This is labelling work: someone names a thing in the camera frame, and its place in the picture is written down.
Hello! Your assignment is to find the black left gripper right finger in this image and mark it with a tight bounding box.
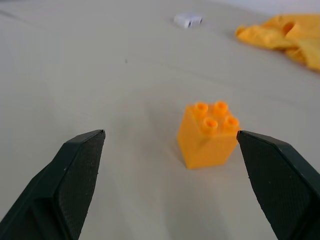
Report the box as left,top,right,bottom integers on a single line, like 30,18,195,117
236,130,320,240

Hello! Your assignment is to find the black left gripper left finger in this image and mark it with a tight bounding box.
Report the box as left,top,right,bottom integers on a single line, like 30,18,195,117
0,129,106,240

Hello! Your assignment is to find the orange studded building cube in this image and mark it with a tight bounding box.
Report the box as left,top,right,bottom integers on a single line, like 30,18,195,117
177,100,241,170

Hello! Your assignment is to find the yellow crumpled cloth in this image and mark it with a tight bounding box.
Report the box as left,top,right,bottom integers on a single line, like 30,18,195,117
235,13,320,74

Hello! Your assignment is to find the small white plastic object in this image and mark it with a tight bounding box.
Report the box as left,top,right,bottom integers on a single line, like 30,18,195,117
173,13,203,30

